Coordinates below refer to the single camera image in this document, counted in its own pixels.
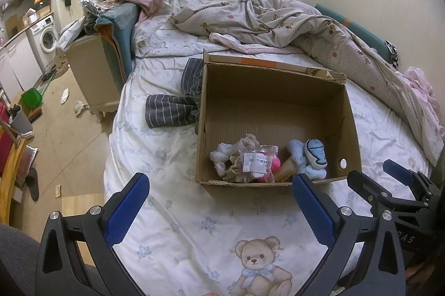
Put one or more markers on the person's left leg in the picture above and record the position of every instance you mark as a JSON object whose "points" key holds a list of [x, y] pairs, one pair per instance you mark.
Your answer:
{"points": [[14, 257]]}

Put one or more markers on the long teal cushion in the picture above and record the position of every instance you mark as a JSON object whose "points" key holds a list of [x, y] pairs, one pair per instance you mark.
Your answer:
{"points": [[354, 25]]}

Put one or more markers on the white knotted sock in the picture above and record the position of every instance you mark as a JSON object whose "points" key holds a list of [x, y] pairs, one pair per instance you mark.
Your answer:
{"points": [[220, 157]]}

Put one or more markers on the black slipper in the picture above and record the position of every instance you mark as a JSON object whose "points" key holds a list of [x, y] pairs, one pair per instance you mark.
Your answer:
{"points": [[33, 183]]}

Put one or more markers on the teal bed headboard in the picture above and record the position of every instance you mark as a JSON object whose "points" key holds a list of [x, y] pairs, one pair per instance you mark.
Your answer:
{"points": [[114, 35]]}

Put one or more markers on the white washing machine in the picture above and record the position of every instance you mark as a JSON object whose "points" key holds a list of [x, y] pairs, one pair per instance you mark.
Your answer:
{"points": [[45, 35]]}

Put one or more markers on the grey bin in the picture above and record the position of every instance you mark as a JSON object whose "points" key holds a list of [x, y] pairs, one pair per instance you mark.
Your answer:
{"points": [[21, 122]]}

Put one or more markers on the clear plastic bag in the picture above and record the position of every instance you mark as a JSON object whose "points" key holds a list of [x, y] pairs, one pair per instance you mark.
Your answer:
{"points": [[259, 160]]}

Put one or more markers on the cardboard box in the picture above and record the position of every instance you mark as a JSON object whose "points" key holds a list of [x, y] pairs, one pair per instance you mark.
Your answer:
{"points": [[271, 101]]}

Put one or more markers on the pink cloth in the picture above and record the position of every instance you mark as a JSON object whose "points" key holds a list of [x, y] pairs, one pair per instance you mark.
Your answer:
{"points": [[420, 87]]}

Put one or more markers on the tan foam piece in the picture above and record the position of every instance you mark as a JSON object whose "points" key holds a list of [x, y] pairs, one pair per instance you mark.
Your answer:
{"points": [[286, 169]]}

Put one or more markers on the checked bear quilt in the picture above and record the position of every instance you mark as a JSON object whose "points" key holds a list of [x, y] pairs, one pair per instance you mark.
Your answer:
{"points": [[278, 21]]}

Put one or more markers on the beige lace scrunchie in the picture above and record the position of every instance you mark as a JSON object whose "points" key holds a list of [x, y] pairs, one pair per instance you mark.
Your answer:
{"points": [[234, 167]]}

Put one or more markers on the black white patterned cloth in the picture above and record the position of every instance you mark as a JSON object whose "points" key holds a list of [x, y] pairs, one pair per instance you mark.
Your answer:
{"points": [[391, 51]]}

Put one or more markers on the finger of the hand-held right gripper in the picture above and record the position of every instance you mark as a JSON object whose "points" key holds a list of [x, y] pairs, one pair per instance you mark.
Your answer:
{"points": [[399, 169], [372, 193]]}

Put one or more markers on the silver foil bag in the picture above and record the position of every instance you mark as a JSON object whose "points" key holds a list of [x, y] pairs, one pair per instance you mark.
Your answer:
{"points": [[92, 6]]}

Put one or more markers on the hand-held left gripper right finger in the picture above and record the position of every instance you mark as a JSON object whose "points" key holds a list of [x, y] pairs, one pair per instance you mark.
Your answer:
{"points": [[313, 209]]}

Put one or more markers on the light blue plush toy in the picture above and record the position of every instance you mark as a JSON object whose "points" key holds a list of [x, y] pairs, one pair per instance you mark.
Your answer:
{"points": [[299, 152]]}

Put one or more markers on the blue white fish plush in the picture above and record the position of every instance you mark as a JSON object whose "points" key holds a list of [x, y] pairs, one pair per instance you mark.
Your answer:
{"points": [[316, 153]]}

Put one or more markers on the grey striped cloth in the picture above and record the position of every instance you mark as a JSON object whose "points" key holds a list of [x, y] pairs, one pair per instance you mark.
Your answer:
{"points": [[173, 105]]}

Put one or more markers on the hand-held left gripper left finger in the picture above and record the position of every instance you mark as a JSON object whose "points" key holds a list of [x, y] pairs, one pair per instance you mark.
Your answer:
{"points": [[127, 209]]}

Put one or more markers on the green dustpan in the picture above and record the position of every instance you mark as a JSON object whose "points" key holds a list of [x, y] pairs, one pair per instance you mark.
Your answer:
{"points": [[31, 98]]}

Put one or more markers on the white kitchen cabinet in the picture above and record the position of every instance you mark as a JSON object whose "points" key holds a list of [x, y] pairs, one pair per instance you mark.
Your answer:
{"points": [[14, 63]]}

